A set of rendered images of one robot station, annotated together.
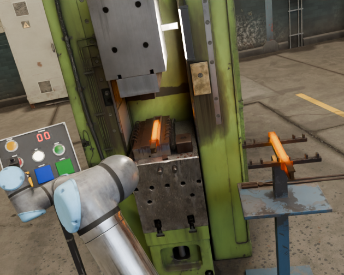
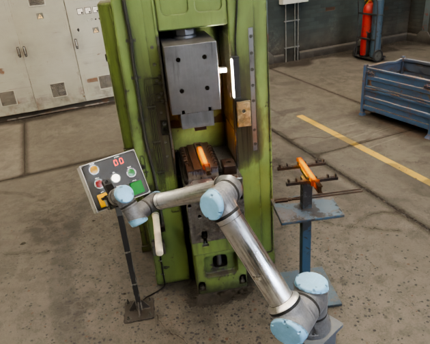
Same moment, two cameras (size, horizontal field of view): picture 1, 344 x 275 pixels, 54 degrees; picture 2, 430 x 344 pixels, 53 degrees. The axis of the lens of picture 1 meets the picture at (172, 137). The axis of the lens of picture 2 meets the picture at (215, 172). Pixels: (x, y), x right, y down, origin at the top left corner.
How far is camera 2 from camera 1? 1.07 m
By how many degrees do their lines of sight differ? 12
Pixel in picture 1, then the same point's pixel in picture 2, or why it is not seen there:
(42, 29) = (6, 29)
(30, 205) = (140, 214)
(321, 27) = (318, 40)
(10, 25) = not seen: outside the picture
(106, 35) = (177, 79)
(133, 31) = (198, 77)
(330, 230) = (336, 239)
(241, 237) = (267, 246)
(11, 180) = (125, 195)
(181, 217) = not seen: hidden behind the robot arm
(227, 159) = (259, 179)
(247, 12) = not seen: hidden behind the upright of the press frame
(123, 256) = (246, 231)
